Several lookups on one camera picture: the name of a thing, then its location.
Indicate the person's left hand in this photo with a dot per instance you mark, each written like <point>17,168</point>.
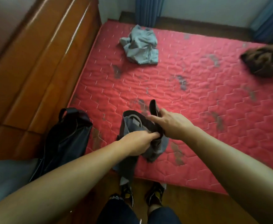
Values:
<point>136,143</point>

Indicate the person's right hand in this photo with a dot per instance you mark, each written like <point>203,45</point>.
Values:
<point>176,127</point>

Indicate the dark grey trousers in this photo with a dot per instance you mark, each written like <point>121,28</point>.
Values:
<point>131,124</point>

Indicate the brown sweater with blue trim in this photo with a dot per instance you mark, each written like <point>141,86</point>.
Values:
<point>265,61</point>

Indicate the person's left forearm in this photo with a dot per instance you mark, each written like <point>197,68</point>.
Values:
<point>57,184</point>

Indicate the person's right forearm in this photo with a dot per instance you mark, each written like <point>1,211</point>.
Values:
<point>244,165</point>

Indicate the person's left shoe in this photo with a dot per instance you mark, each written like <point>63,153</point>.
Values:
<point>127,193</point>

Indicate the person's shoe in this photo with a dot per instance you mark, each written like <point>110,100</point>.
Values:
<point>155,193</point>
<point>127,193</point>

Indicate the person's right shoe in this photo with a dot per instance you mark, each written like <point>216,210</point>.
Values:
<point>155,193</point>

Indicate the person's dark shorts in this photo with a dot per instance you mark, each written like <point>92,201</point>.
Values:
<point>117,213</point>

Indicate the red quilted mattress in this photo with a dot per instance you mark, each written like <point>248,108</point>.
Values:
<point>197,102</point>

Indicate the black bag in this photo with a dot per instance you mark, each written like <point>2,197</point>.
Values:
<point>64,142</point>

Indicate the blue curtain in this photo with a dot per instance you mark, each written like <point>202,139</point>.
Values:
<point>149,11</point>
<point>270,20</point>

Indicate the wooden headboard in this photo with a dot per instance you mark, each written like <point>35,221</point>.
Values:
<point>33,67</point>

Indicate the wooden nightstand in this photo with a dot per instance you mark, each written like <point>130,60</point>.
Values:
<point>5,179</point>

